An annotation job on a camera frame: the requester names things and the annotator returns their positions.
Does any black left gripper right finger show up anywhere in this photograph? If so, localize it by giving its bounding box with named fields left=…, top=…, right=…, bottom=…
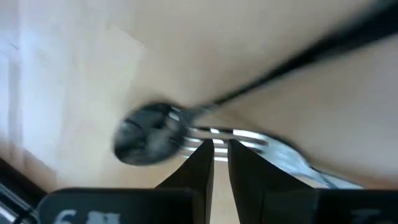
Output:
left=228, top=139, right=398, bottom=224

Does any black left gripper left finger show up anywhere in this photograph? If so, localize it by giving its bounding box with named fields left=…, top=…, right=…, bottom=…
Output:
left=37, top=139, right=216, bottom=224

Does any black metal spoon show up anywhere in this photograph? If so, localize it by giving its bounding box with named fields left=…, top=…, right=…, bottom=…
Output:
left=112, top=2, right=398, bottom=166

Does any metal fork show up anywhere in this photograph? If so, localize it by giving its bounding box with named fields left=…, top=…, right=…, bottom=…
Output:
left=182, top=126, right=364, bottom=190

